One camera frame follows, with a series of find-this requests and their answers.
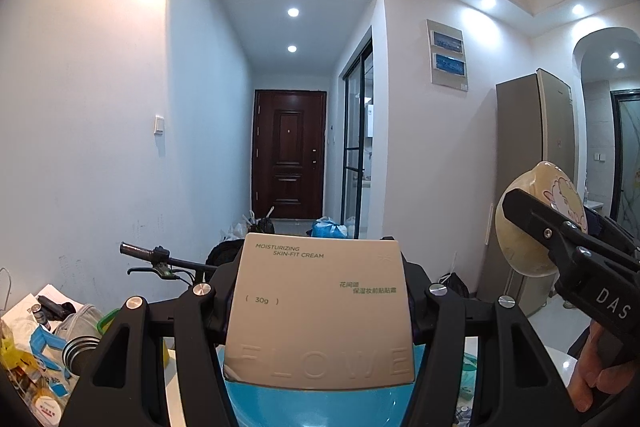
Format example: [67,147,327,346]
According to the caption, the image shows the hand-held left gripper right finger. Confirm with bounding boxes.
[400,253,583,427]

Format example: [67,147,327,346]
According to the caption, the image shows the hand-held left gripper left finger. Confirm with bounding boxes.
[60,256,242,427]

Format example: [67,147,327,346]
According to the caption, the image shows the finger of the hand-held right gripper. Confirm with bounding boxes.
[582,212,640,266]
[501,188,608,275]

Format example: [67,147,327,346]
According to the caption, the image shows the white cream box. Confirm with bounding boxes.
[222,232,417,390]

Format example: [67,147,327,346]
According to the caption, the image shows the blue plastic basin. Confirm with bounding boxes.
[217,342,427,427]

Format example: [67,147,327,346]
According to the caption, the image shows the yellow container green rim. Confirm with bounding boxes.
[99,306,173,360]

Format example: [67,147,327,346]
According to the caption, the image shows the person's right hand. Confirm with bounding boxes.
[567,322,640,414]

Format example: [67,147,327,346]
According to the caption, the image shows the small black bag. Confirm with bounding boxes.
[439,273,471,299]

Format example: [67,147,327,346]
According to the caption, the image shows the black backpack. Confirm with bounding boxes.
[205,241,247,279]

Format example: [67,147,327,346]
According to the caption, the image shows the beige refrigerator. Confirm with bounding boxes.
[482,68,587,333]

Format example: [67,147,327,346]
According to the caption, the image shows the green tissue pack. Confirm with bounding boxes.
[452,349,483,408]

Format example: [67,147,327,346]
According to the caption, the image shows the patterned glass door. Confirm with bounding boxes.
[611,89,640,228]

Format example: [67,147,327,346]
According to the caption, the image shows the black folding bicycle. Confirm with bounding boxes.
[119,242,221,290]

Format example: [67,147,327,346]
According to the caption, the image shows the black trash bag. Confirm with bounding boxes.
[250,207,277,236]

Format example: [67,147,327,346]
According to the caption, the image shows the blue plastic bag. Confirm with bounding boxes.
[312,217,348,239]

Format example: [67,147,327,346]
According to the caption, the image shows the grey fabric pouch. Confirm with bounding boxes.
[52,304,104,341]

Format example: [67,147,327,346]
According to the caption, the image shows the stacked metal lids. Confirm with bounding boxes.
[62,336,102,376]

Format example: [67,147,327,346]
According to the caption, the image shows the small black device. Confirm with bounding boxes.
[36,295,77,321]

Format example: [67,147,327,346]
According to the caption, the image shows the dark brown entrance door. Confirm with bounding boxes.
[252,89,327,220]

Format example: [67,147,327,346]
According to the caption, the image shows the black framed sliding glass door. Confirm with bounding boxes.
[339,38,375,240]

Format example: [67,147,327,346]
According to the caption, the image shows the white jar red label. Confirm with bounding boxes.
[35,398,64,426]

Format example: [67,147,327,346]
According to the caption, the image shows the yellow plastic bag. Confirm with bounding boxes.
[0,321,27,374]

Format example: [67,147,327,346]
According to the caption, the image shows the grey wall electrical panel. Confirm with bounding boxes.
[426,19,471,92]

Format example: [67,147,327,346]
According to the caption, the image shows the wire clothes hanger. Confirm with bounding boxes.
[0,267,14,309]

